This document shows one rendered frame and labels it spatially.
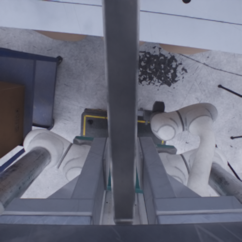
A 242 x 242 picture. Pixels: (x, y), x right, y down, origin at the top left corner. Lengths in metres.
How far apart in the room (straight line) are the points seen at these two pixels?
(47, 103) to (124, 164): 1.52
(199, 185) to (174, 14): 0.47
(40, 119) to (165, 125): 1.26
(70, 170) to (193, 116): 0.61
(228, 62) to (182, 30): 1.62
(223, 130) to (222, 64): 0.65
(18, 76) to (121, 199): 1.18
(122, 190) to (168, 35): 0.21
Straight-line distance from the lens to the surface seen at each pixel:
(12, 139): 1.27
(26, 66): 1.27
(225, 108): 1.94
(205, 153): 0.66
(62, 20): 0.29
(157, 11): 0.28
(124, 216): 0.20
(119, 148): 0.16
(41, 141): 0.88
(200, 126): 0.76
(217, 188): 0.80
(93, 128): 1.40
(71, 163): 0.90
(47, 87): 1.64
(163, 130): 0.72
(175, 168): 0.95
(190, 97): 1.77
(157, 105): 0.91
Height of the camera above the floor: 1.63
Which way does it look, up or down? 74 degrees down
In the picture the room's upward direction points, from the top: 179 degrees counter-clockwise
